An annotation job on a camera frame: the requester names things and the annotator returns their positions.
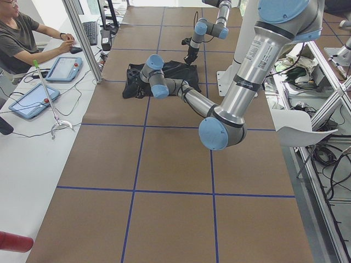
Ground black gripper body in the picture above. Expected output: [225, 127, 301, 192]
[184, 46, 198, 65]
[126, 68, 140, 85]

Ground black graphic t-shirt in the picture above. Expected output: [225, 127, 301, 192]
[122, 60, 201, 99]

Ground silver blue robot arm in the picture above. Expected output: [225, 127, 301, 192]
[123, 1, 325, 150]
[182, 0, 231, 65]

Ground person's left hand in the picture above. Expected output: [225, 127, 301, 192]
[58, 40, 75, 54]

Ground person's right hand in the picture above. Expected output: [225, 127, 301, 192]
[60, 33, 75, 41]

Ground black monitor stand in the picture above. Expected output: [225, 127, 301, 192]
[97, 0, 120, 35]

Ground black computer mouse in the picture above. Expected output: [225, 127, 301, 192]
[70, 47, 82, 54]

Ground black keyboard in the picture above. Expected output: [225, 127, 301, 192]
[82, 21, 98, 45]

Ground far teach pendant tablet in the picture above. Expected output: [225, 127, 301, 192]
[45, 56, 82, 82]

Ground teach pendant tablet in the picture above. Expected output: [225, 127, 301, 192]
[45, 56, 82, 82]
[8, 83, 50, 119]

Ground reacher grabber stick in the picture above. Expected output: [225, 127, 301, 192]
[33, 60, 74, 140]

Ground near teach pendant tablet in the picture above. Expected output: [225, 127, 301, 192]
[8, 83, 50, 119]

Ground seated person in grey shirt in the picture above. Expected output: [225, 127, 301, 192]
[1, 1, 63, 74]

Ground white plastic chair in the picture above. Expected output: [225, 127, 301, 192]
[270, 109, 338, 147]

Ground red cylinder bottle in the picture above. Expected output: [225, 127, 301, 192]
[1, 231, 33, 253]

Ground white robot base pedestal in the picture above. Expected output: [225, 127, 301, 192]
[217, 0, 259, 97]

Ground aluminium frame post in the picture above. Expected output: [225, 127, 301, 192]
[62, 0, 103, 84]

